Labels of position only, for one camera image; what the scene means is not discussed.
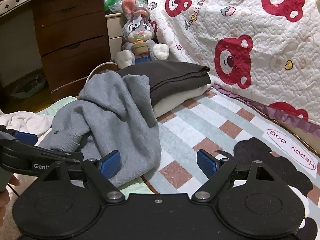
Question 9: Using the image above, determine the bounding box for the folded dark brown garment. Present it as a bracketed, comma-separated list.
[118, 61, 211, 106]

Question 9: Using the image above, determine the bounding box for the black thin cable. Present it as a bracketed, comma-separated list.
[6, 182, 22, 198]

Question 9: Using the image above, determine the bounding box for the grey knit cardigan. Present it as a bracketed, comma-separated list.
[39, 71, 162, 187]

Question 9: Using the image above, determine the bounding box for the white crumpled cloth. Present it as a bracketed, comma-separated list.
[0, 111, 54, 137]

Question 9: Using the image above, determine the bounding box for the dark wooden drawer cabinet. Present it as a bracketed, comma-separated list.
[1, 0, 110, 99]

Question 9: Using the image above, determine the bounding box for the white quilt with red bears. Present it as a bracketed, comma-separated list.
[148, 0, 319, 136]

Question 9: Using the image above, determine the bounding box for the folded cream garment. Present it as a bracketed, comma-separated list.
[153, 85, 210, 118]

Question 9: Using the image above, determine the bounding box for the cream bedside cabinet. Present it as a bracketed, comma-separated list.
[105, 13, 127, 60]

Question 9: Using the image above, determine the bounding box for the person's left hand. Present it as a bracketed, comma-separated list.
[0, 175, 20, 227]

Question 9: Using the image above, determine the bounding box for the grey plush bunny toy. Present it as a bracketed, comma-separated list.
[114, 0, 169, 69]

